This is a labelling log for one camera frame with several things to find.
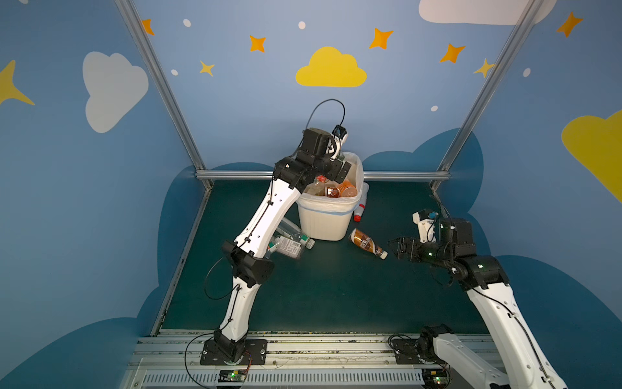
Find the red label clear bottle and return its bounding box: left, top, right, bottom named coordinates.
left=305, top=176, right=330, bottom=196

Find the clear bottle green cap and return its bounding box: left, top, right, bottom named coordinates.
left=277, top=217, right=315, bottom=250

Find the white bottle red cap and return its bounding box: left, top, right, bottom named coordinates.
left=353, top=183, right=369, bottom=222

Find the brown Nescafe coffee bottle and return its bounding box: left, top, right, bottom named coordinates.
left=350, top=229, right=388, bottom=260

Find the yellow red label bottle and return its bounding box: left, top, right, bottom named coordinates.
left=324, top=186, right=341, bottom=198

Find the orange label bottle white cap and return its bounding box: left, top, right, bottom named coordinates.
left=336, top=180, right=358, bottom=198

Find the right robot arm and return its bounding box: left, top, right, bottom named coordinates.
left=395, top=211, right=567, bottom=388

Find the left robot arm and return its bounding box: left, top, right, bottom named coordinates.
left=213, top=125, right=351, bottom=362

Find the white plastic trash bin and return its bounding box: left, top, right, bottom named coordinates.
left=296, top=152, right=364, bottom=241

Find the right controller board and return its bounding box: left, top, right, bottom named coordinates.
left=422, top=370, right=451, bottom=389

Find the controller board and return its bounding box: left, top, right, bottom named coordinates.
left=422, top=370, right=451, bottom=389
left=218, top=371, right=246, bottom=384

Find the left controller board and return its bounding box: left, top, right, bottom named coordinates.
left=218, top=371, right=246, bottom=384

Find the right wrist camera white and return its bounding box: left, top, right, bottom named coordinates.
left=412, top=209, right=439, bottom=243

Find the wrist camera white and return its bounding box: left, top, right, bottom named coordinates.
left=331, top=125, right=348, bottom=160
left=412, top=209, right=439, bottom=243

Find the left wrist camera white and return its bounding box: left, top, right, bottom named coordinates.
left=331, top=125, right=348, bottom=160

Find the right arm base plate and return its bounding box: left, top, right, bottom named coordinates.
left=388, top=337, right=436, bottom=365

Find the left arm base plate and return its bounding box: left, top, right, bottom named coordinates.
left=199, top=339, right=268, bottom=366

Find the aluminium rail frame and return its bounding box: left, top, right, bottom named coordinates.
left=118, top=330, right=541, bottom=389

